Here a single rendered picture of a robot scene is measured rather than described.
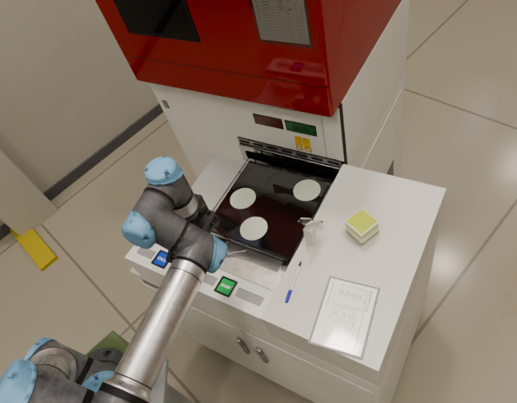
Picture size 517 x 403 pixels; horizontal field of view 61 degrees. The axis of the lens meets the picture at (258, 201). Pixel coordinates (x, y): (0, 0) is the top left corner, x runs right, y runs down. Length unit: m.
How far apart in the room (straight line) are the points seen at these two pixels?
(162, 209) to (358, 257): 0.66
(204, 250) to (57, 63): 2.44
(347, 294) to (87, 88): 2.53
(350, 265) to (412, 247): 0.19
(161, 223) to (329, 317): 0.58
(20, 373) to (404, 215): 1.09
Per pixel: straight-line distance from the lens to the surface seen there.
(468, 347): 2.30
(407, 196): 1.48
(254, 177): 1.68
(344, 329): 1.25
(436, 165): 2.86
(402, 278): 1.32
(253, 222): 1.55
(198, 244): 0.92
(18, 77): 3.15
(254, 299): 1.34
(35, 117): 3.27
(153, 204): 0.93
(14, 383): 0.83
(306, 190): 1.59
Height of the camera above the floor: 2.13
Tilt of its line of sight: 50 degrees down
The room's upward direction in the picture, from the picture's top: 20 degrees counter-clockwise
